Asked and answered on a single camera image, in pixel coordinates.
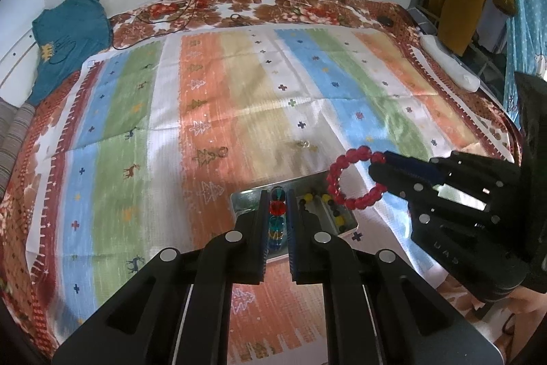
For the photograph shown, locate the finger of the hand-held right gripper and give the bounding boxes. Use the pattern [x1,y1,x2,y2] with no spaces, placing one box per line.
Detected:
[382,150,521,204]
[369,163,493,236]

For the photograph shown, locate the white rolled cloth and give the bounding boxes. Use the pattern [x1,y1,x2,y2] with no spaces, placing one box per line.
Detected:
[419,34,481,92]

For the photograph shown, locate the person's right forearm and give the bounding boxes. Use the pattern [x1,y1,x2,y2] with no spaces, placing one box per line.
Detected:
[508,286,547,365]

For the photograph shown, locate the blue dotted curtain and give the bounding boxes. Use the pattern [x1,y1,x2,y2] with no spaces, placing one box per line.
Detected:
[500,0,547,111]

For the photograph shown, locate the striped pastel mat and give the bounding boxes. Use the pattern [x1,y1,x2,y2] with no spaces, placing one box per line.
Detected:
[23,25,513,365]

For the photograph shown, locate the rectangular metal tin box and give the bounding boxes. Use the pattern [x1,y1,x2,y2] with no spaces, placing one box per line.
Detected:
[230,172,360,263]

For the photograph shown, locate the red bead bracelet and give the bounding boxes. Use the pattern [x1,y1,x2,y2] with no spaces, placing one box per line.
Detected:
[325,146,389,212]

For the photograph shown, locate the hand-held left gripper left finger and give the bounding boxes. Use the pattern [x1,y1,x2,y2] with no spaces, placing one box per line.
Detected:
[51,190,271,365]

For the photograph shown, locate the white bed headboard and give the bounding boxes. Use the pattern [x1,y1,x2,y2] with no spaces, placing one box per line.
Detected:
[0,27,37,101]

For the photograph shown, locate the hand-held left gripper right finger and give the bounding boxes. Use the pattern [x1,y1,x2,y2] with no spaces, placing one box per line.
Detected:
[287,189,505,365]

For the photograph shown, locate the teal shirt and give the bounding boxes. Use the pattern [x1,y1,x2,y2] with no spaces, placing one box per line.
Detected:
[28,0,114,107]

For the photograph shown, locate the black and yellow bead bracelet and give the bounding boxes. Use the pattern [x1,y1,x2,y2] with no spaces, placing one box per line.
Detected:
[298,187,348,235]

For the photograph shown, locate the multicoloured glass bead bracelet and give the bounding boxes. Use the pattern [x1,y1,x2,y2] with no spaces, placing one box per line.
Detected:
[266,186,288,255]

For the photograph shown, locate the striped grey folded blanket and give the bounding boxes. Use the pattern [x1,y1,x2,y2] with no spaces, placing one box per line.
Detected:
[0,97,37,195]

